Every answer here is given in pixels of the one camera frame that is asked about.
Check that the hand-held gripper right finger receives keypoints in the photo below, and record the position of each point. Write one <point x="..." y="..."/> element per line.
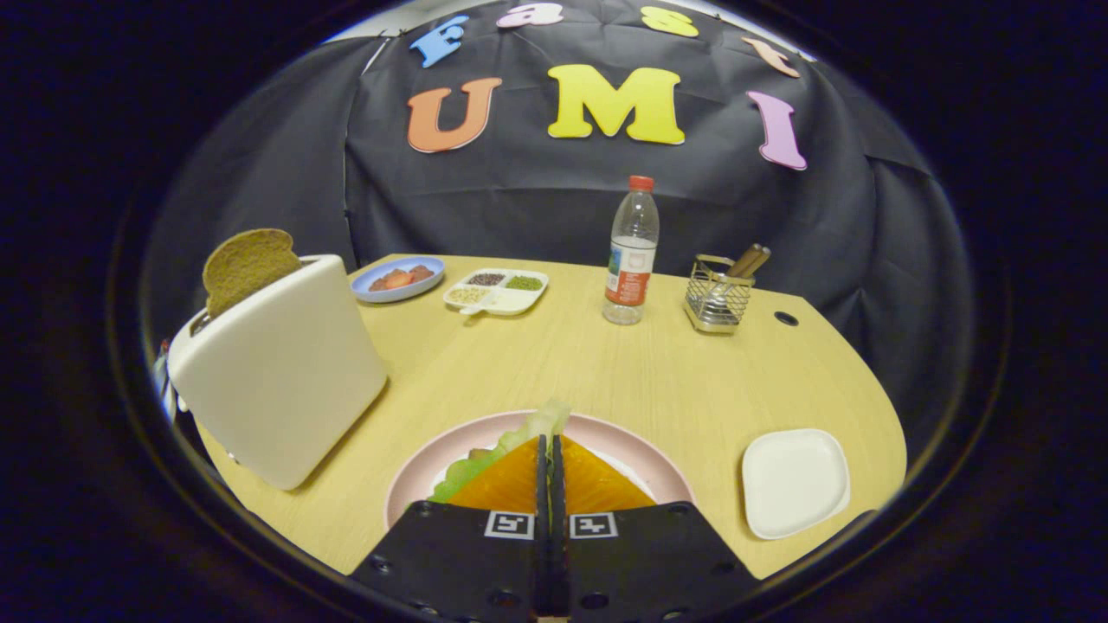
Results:
<point x="649" y="558"/>

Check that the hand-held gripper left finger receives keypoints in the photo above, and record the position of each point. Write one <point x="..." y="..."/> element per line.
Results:
<point x="450" y="558"/>

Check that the green lettuce leaf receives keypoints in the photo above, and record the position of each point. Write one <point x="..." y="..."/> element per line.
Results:
<point x="472" y="472"/>

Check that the brown toasted bread slice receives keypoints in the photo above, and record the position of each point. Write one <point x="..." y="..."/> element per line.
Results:
<point x="247" y="264"/>

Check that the pink round plate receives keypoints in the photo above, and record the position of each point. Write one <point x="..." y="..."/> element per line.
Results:
<point x="415" y="476"/>

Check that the white square plate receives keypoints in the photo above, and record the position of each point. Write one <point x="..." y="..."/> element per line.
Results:
<point x="795" y="483"/>

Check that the white toaster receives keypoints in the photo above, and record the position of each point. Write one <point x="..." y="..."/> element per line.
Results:
<point x="277" y="381"/>

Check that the white divided tray with seeds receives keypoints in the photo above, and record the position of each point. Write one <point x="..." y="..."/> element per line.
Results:
<point x="511" y="300"/>

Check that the blue round plate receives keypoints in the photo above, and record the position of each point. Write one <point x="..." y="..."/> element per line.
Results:
<point x="368" y="290"/>

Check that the red tomato slice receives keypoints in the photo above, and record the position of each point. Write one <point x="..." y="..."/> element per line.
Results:
<point x="398" y="279"/>

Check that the brown meat pieces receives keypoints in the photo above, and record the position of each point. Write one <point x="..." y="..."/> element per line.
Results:
<point x="421" y="272"/>

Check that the clear plastic bottle red cap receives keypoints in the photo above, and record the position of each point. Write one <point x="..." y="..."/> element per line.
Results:
<point x="631" y="260"/>

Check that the small colourful packet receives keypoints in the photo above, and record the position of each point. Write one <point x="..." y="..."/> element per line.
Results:
<point x="162" y="376"/>

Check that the black backdrop cloth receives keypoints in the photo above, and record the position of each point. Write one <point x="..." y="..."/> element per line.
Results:
<point x="519" y="199"/>

